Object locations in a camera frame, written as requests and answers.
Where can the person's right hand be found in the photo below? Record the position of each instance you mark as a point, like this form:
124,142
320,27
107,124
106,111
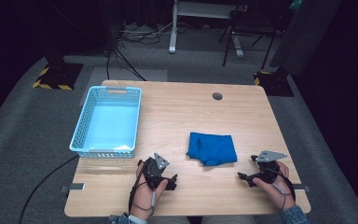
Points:
278,193

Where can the person's left hand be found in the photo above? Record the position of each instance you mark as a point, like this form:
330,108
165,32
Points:
143,199

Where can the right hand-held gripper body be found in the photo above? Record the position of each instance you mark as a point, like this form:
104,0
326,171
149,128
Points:
268,172

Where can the light blue plastic basket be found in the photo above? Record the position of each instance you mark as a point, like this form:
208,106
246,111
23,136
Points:
112,127

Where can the white desk frame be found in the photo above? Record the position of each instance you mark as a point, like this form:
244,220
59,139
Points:
199,9

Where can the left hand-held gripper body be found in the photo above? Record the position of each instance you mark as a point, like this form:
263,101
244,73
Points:
152,169

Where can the grey metal table bracket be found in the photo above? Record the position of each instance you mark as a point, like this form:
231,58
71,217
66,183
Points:
76,186
303,188

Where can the black metal chair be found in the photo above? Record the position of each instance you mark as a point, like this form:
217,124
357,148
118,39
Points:
248,31

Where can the blue t-shirt with white print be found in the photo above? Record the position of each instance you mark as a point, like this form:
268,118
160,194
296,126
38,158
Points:
213,149

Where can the black yellow striped stand base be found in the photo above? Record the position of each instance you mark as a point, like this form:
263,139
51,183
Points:
59,77
275,84

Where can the grey upright panel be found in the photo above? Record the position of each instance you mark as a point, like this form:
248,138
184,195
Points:
304,37

